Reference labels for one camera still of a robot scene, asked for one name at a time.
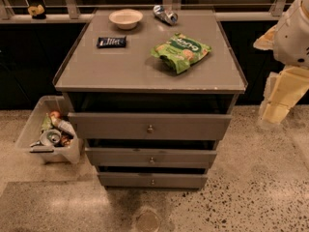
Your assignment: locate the yellow toy on ledge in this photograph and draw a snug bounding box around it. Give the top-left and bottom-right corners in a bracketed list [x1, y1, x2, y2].
[28, 5, 46, 19]

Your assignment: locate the grey drawer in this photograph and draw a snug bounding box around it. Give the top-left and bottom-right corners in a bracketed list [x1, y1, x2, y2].
[98, 172, 207, 189]
[85, 147, 216, 168]
[69, 112, 232, 140]

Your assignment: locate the metal floor drain cover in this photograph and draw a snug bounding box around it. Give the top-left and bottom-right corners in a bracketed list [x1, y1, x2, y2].
[135, 211, 160, 232]

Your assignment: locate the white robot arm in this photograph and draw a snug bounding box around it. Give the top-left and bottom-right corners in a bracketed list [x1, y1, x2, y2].
[253, 0, 309, 128]

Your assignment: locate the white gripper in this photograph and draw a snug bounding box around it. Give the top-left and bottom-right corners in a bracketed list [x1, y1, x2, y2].
[253, 26, 309, 124]

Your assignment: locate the grey bottom drawer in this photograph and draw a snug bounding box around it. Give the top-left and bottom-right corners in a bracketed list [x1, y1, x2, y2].
[98, 172, 207, 189]

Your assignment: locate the white paper bowl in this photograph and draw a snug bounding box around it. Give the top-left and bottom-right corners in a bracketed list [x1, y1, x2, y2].
[109, 9, 143, 30]

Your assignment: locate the green snack bag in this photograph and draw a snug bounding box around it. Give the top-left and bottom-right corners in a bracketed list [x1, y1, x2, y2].
[151, 33, 211, 74]

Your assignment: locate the grey drawer cabinet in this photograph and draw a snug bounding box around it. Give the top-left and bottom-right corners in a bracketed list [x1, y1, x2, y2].
[54, 11, 247, 176]

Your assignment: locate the empty can in bin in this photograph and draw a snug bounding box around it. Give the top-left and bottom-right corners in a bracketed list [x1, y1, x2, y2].
[40, 130, 61, 146]

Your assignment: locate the dark blue candy bar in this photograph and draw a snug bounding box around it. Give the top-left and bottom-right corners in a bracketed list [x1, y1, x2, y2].
[97, 37, 126, 48]

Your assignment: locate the clear plastic trash bin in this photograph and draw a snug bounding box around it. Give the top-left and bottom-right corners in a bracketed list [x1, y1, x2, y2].
[15, 96, 82, 163]

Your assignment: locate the crushed silver can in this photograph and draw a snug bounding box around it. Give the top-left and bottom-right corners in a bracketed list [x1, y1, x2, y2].
[153, 5, 178, 26]

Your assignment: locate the grey top drawer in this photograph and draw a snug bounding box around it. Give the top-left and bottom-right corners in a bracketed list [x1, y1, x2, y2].
[69, 112, 232, 140]

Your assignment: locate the plastic bottle in bin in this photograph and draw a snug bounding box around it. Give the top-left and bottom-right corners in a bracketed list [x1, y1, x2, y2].
[51, 116, 75, 136]

